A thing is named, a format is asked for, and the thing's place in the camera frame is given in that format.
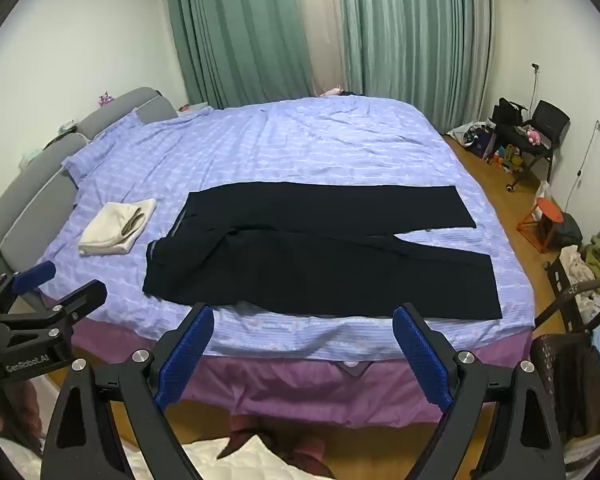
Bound black chair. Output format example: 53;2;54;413
495;100;571;182

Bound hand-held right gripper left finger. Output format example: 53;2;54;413
40;302;216;480

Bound grey upholstered headboard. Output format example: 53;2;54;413
0;86;178;311

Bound dark green bag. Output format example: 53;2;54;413
555;212;584;249

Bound person's legs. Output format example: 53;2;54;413
217;412;332;480

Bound black bag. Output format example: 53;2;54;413
491;97;529;129

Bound folded cream cloth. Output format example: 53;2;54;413
78;198;158;256

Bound white plastic bag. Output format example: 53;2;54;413
535;180;554;211

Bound sheer white curtain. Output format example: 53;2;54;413
287;0;348;97

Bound black pants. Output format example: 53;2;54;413
142;181;504;321

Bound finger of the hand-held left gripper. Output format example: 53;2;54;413
0;261;57;312
0;280;109;356

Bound green curtain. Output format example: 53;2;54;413
161;0;313;109
340;0;496;133

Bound person's left forearm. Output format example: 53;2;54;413
10;380;48;442

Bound white bag of toys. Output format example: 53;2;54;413
447;121;498;161

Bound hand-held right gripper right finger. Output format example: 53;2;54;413
392;302;566;480

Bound white quilted mat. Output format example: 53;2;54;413
122;435;331;480

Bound blue striped pillow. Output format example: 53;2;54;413
61;109;147;182

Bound blue striped bed sheet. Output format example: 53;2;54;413
37;96;537;361

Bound orange stool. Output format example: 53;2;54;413
516;197;564;254

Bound colourful floor toys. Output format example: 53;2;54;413
487;145;524;174

